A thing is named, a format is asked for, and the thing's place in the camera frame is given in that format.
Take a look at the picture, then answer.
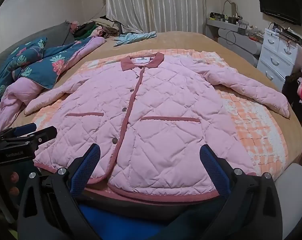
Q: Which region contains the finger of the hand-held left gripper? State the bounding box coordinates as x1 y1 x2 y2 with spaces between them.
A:
0 126 58 151
0 122 38 141

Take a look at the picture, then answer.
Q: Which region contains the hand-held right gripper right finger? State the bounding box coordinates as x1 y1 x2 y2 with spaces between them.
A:
200 144 284 240

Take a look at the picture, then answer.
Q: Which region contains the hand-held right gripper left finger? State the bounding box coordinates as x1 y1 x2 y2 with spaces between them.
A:
17 144 101 240

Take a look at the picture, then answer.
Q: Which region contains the pink quilted jacket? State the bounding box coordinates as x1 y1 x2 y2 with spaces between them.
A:
24 52 291 202

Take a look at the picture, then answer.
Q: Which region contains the pile of clothes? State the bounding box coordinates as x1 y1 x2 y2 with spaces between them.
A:
70 16 128 41

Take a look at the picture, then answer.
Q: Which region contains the person's left hand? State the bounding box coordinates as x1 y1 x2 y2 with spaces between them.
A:
6 170 20 198

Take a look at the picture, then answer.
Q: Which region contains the orange checkered blanket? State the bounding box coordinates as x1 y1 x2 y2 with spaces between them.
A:
32 49 289 180

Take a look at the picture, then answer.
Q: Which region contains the blue cloth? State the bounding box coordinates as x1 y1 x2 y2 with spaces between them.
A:
78 202 188 240

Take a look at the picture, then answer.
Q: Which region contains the blue floral quilt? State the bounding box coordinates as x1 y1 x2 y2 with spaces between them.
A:
0 37 107 134

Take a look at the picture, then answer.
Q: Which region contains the dark grey headboard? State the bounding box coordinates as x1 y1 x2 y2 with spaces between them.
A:
0 21 76 80

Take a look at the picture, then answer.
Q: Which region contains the black cloth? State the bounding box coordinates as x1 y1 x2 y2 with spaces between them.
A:
282 74 302 123

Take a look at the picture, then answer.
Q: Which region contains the white drawer cabinet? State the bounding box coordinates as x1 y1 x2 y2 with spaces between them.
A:
256 27 302 92

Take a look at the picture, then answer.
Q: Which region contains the grey vanity desk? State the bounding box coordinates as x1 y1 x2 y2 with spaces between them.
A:
206 17 264 67

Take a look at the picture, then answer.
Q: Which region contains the light blue garment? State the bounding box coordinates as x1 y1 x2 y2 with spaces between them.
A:
113 31 157 47

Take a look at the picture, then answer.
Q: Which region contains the cosmetics clutter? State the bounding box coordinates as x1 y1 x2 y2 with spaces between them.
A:
209 11 264 37

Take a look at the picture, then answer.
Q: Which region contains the dark flat box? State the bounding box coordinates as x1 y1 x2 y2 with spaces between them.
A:
280 29 302 48

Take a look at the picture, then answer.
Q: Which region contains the arched vanity mirror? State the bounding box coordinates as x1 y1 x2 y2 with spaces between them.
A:
223 0 239 18

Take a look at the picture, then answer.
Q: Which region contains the white striped curtain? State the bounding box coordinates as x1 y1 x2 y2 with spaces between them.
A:
105 0 207 34

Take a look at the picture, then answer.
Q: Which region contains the light grey bed frame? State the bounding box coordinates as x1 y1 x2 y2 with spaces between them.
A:
273 163 302 240

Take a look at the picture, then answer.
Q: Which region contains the black cable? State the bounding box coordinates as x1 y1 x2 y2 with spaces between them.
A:
225 30 237 46

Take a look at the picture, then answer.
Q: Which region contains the black wall television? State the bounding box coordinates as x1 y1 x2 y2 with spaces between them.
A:
257 0 302 26

